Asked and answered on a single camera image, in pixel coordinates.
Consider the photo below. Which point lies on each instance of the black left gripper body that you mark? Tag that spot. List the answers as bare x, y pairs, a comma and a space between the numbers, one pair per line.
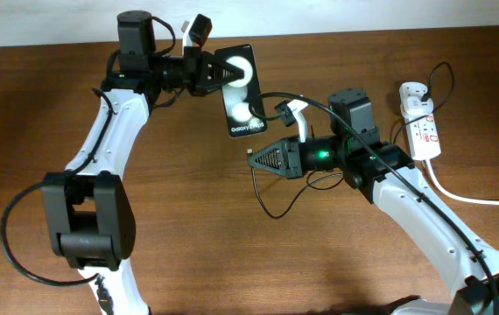
191, 63

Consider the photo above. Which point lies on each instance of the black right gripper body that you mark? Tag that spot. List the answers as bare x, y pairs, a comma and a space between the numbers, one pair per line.
294, 149

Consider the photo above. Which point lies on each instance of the black Galaxy flip smartphone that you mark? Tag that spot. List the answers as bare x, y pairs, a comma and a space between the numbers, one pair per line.
243, 114

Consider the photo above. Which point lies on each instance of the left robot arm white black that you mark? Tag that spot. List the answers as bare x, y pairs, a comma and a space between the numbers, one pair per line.
89, 218

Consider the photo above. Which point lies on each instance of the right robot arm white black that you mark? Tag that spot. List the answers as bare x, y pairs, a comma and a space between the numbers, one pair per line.
343, 135

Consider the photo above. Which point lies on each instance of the white USB charger plug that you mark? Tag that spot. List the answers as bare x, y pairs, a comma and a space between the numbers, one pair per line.
413, 107

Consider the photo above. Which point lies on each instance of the white power strip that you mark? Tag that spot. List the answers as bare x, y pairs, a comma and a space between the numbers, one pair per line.
421, 132

